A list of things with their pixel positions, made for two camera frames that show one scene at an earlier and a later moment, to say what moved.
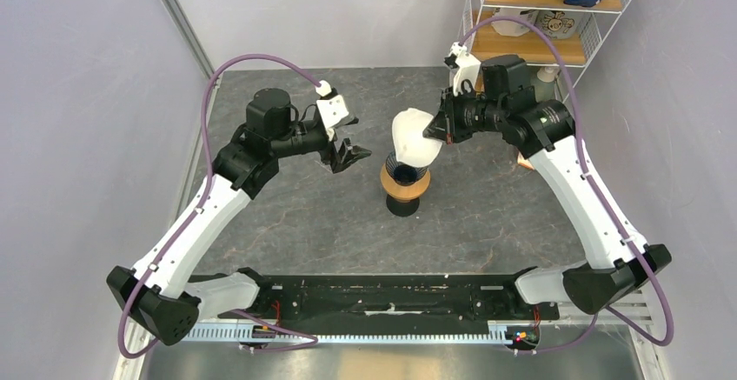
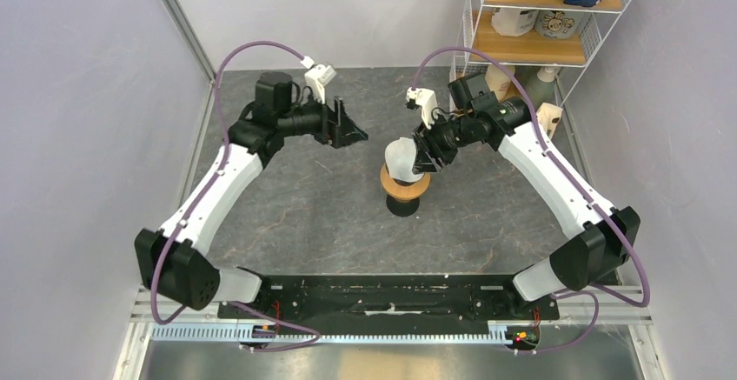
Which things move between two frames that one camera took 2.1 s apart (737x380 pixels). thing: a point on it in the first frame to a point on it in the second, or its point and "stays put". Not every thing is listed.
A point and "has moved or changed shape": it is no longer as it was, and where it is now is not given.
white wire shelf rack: x=546 y=14 stays put
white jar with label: x=507 y=28 stays put
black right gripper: x=438 y=127 to x=428 y=150
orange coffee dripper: x=402 y=200 stays put
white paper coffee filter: x=412 y=146 has moved or changed shape
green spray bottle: x=544 y=84 stays put
